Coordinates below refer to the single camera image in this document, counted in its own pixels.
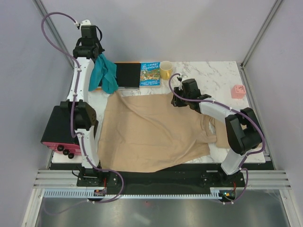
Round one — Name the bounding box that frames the teal t shirt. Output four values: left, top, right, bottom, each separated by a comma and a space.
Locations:
89, 54, 118, 94

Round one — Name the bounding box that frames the beige t shirt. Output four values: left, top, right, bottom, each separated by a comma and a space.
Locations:
98, 93, 216, 173

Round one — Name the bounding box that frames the black drawer organiser with pink fronts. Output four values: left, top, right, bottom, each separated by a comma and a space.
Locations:
41, 105, 81, 159

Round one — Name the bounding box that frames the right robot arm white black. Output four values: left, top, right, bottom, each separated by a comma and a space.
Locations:
171, 87, 265, 186

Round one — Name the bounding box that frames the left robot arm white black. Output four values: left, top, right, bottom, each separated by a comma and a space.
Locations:
60, 35, 104, 186

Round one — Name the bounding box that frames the yellow mug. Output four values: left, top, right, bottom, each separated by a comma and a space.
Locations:
160, 61, 173, 80

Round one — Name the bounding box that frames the blue treehouse book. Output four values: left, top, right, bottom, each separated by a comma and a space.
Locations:
140, 62, 161, 88

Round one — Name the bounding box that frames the black orange-edged notebook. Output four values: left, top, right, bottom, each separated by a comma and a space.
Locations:
93, 61, 142, 92

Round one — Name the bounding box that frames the pink cube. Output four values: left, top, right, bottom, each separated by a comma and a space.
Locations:
231, 85, 246, 99

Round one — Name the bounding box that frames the folded tan t shirt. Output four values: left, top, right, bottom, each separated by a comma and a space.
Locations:
210, 118, 230, 148

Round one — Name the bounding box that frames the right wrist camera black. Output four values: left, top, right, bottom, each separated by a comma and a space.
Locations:
182, 79, 200, 94

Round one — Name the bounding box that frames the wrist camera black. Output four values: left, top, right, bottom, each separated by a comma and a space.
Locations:
80, 25, 98, 39
182, 79, 200, 94

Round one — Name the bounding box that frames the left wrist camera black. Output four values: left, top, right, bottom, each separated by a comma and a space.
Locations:
80, 25, 98, 39

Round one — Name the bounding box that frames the aluminium frame rail right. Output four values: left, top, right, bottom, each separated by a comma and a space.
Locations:
239, 0, 285, 69

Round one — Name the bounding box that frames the aluminium frame rail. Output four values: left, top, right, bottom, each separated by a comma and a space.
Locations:
33, 0, 78, 70
239, 0, 285, 69

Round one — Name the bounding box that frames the aluminium frame rail left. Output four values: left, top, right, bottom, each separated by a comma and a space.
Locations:
33, 0, 78, 70

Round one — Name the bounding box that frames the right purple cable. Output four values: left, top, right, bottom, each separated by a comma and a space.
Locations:
168, 73, 266, 205

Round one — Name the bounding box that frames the purple cable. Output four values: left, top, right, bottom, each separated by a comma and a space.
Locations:
168, 73, 266, 205
41, 12, 125, 215

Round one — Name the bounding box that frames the black base rail with cable tray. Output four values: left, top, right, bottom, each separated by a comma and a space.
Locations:
44, 164, 248, 203

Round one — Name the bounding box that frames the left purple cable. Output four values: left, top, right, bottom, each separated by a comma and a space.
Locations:
41, 12, 125, 215

